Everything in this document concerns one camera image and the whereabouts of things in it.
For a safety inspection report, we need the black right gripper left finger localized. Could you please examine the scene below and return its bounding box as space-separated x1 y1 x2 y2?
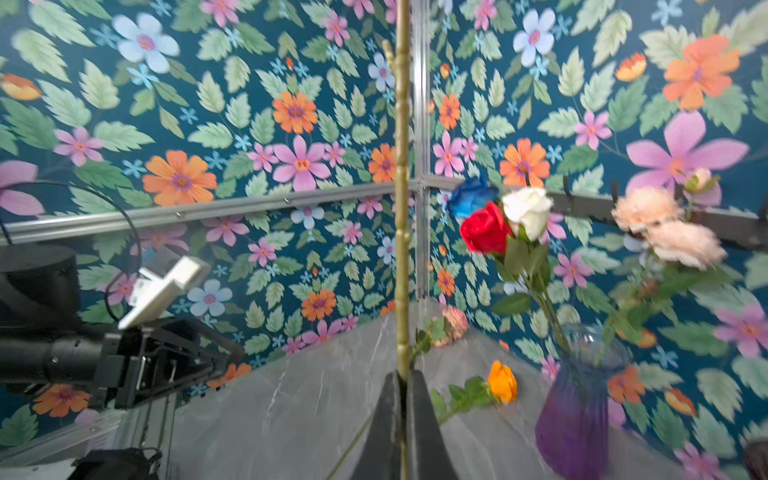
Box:
351 372 401 480

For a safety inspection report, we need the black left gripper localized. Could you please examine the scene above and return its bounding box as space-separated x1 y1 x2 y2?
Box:
89 319 240 410

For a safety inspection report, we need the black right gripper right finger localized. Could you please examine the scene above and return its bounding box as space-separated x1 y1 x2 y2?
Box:
406 370 459 480

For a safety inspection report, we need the orange artificial flower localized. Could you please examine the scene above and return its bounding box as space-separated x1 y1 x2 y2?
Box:
430 361 518 425

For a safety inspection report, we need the pink carnation top flower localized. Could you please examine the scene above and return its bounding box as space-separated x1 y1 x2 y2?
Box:
411 307 469 360

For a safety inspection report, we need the purple blue glass vase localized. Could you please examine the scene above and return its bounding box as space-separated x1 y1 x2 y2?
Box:
535 324 631 479

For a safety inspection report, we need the red artificial rose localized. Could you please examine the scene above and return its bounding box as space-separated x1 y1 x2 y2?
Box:
460 201 571 354

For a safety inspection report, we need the blue artificial rose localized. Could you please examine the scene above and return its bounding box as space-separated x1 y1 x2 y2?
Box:
446 176 499 219

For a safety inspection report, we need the cream pink peony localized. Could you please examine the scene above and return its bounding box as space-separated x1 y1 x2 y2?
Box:
599 167 730 361

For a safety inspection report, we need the dark smoky glass vase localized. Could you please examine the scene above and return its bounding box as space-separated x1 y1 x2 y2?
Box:
743 440 768 480

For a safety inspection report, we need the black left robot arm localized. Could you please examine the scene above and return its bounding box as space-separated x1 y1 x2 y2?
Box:
1 245 244 410

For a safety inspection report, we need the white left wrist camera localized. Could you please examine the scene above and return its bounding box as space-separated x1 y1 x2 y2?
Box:
117 249 211 330

